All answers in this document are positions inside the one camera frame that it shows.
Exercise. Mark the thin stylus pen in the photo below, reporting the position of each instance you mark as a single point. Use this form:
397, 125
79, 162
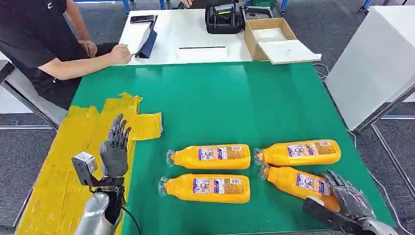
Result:
134, 54

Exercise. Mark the blue metal leg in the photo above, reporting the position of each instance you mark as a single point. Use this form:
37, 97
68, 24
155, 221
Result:
283, 6
126, 6
365, 4
162, 4

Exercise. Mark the green crate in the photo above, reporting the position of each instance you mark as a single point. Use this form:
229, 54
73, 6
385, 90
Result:
262, 3

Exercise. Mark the white flat box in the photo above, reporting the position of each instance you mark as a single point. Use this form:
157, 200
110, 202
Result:
202, 54

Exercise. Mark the person's right hand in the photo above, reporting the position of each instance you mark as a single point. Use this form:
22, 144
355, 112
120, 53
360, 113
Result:
186, 2
119, 54

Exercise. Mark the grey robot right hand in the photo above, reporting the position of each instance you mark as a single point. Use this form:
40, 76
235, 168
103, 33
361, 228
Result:
351, 201

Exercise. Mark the grey black device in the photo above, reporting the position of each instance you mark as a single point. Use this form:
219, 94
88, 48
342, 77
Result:
257, 13

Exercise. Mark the person's hand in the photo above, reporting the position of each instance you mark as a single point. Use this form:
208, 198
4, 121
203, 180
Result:
89, 48
186, 2
119, 54

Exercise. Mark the white side table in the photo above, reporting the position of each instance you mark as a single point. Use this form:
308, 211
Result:
369, 61

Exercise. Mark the person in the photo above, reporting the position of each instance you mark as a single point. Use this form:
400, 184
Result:
29, 32
186, 3

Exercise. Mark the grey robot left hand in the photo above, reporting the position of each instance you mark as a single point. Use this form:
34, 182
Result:
114, 159

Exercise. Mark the black phone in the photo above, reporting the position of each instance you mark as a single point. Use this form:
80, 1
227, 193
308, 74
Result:
142, 18

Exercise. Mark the white flat board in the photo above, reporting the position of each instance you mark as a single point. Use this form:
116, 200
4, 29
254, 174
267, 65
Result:
288, 52

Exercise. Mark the white foam sheet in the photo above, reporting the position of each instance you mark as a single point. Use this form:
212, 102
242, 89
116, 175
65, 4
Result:
269, 34

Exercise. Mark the green table mat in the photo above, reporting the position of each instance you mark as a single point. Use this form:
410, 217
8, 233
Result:
210, 107

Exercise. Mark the orange drink bottle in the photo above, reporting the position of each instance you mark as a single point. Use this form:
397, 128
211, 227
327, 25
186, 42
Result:
191, 159
278, 155
285, 182
181, 189

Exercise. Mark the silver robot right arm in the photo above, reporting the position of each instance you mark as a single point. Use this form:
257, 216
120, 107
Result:
381, 228

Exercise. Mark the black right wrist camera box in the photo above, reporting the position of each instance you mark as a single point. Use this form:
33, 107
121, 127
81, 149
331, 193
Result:
321, 212

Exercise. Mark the tablet in blue case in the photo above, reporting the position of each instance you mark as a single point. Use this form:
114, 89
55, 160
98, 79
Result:
147, 42

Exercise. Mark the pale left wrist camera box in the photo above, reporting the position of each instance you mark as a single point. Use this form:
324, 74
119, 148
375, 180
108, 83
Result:
83, 167

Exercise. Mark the brown cardboard box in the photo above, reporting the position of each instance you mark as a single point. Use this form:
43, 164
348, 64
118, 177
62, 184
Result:
249, 42

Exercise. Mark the black case device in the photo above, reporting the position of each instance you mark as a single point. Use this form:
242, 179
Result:
223, 21

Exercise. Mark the person's left hand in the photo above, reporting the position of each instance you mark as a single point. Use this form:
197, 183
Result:
89, 48

